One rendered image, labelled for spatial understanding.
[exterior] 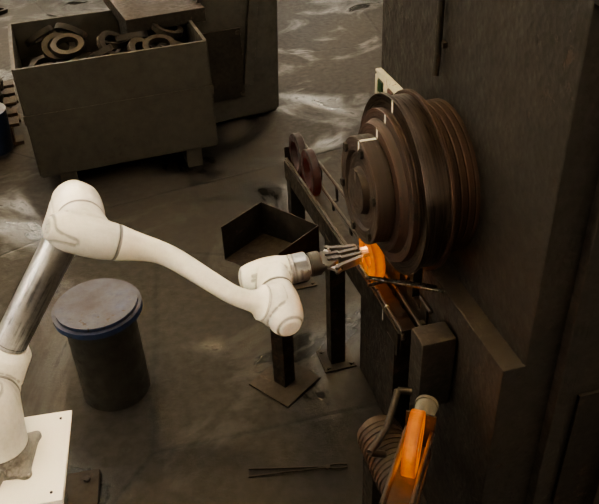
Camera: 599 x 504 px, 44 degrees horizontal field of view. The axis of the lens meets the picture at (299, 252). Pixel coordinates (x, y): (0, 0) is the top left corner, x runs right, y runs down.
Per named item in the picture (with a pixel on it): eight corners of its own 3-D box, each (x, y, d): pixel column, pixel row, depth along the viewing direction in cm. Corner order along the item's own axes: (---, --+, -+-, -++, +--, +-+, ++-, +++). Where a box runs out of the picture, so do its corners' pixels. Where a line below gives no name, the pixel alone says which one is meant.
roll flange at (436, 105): (409, 206, 224) (417, 57, 197) (480, 298, 187) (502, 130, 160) (378, 212, 222) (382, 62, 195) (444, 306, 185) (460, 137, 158)
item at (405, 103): (378, 212, 222) (382, 62, 195) (444, 306, 185) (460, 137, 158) (358, 216, 221) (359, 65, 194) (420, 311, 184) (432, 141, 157)
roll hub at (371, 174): (357, 207, 207) (358, 115, 191) (393, 262, 185) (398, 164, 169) (338, 210, 206) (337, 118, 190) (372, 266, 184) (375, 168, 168)
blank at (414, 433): (418, 468, 179) (405, 465, 180) (427, 405, 179) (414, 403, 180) (412, 487, 164) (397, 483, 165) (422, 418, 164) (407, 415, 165)
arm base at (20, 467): (-39, 497, 204) (-45, 484, 201) (-19, 439, 223) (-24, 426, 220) (28, 490, 206) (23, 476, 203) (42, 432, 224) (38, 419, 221)
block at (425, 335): (441, 383, 207) (447, 318, 193) (453, 403, 201) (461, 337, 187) (405, 391, 205) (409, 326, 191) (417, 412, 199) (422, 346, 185)
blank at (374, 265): (367, 220, 229) (356, 222, 228) (384, 242, 216) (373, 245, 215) (370, 263, 237) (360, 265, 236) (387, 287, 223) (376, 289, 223)
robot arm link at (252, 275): (286, 271, 228) (297, 299, 218) (237, 283, 225) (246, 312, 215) (283, 245, 221) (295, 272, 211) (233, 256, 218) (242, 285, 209)
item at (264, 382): (272, 350, 303) (260, 201, 261) (323, 378, 288) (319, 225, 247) (238, 379, 290) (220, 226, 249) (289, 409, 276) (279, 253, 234)
